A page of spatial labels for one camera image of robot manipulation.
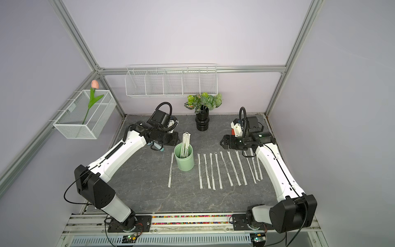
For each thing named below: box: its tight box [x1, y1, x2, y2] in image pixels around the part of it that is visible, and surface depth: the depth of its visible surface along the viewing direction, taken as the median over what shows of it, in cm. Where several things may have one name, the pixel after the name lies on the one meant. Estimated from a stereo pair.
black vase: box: [194, 108, 210, 132], surface depth 108 cm
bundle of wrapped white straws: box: [180, 131, 191, 159], surface depth 87 cm
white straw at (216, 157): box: [214, 152, 223, 189], surface depth 93 cm
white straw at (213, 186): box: [209, 152, 217, 191], surface depth 91 cm
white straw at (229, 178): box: [219, 151, 234, 187], surface depth 93 cm
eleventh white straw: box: [167, 152, 175, 188], surface depth 91 cm
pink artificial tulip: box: [81, 79, 104, 125], surface depth 82 cm
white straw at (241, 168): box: [235, 150, 248, 186], surface depth 93 cm
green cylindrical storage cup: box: [173, 142, 195, 172], surface depth 88 cm
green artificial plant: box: [184, 92, 223, 114], surface depth 94 cm
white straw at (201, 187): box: [197, 153, 203, 190], surface depth 92 cm
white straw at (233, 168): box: [226, 150, 242, 187], surface depth 93 cm
